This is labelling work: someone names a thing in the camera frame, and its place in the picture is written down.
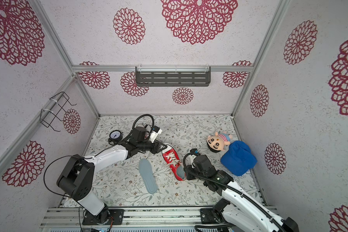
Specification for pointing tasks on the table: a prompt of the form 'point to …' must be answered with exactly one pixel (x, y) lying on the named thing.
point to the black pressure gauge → (115, 136)
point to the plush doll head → (215, 143)
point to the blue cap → (239, 159)
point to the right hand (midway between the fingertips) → (183, 168)
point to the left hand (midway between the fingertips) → (165, 146)
